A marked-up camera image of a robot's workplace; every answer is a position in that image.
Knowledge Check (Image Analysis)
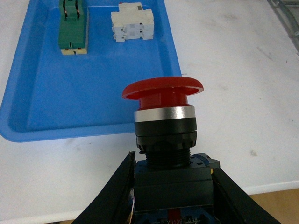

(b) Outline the green terminal block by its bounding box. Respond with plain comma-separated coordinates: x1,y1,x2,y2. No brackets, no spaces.
58,0,89,55

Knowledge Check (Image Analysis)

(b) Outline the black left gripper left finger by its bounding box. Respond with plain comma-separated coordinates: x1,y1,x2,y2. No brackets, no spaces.
73,151,136,224

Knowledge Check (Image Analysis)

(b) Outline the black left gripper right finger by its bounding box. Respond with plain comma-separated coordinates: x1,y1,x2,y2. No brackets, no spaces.
212,168,279,224

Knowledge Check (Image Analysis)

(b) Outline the red emergency stop button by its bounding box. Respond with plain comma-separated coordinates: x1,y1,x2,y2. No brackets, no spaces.
122,77,220,224

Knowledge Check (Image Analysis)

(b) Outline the white circuit breaker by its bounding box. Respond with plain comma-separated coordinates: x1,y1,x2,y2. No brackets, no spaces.
111,2,155,42

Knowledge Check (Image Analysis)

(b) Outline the silver mesh three-tier rack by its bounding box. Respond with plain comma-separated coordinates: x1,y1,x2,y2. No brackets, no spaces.
268,0,299,55

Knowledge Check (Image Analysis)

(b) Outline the blue plastic tray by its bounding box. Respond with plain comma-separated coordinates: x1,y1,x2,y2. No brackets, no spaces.
0,0,181,142

